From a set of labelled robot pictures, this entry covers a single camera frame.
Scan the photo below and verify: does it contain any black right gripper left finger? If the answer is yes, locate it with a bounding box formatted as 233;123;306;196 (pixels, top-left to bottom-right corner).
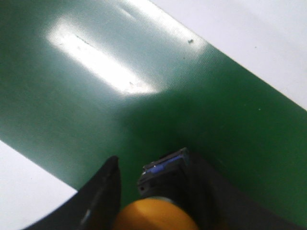
25;156;121;230

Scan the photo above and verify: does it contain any yellow mushroom push button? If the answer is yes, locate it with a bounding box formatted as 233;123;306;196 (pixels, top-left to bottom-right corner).
112;147;200;230

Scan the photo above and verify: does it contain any green conveyor belt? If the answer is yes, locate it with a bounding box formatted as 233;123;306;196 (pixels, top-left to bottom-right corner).
0;0;307;230

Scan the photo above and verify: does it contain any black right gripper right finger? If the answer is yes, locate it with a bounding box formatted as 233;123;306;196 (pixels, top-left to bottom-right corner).
187;153;302;230

